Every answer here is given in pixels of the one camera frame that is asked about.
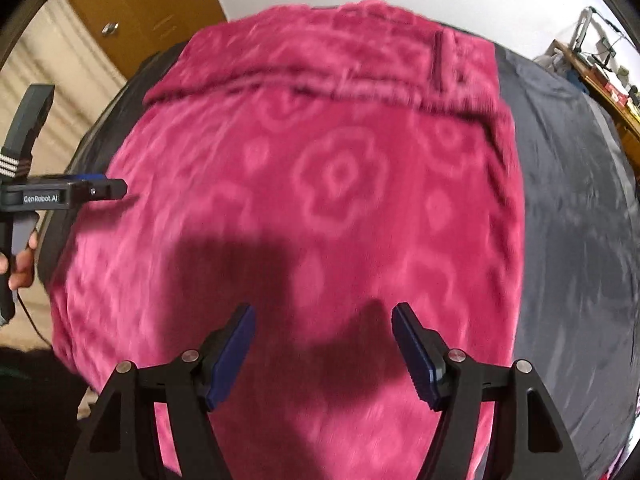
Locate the pink fleece garment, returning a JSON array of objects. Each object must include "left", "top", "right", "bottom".
[{"left": 49, "top": 1, "right": 524, "bottom": 479}]

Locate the person left hand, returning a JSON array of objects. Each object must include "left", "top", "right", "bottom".
[{"left": 0, "top": 230, "right": 38, "bottom": 292}]

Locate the beige curtain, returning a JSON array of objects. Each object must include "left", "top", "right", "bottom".
[{"left": 1, "top": 0, "right": 127, "bottom": 325}]

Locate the wooden door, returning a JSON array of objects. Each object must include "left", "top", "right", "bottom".
[{"left": 68, "top": 0, "right": 227, "bottom": 79}]

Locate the dark grey table cloth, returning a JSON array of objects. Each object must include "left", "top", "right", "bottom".
[{"left": 37, "top": 41, "right": 640, "bottom": 480}]

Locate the wooden desk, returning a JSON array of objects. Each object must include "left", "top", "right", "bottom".
[{"left": 551, "top": 39, "right": 639, "bottom": 181}]

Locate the desk lamp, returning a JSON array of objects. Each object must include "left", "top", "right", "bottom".
[{"left": 568, "top": 6, "right": 628, "bottom": 73}]

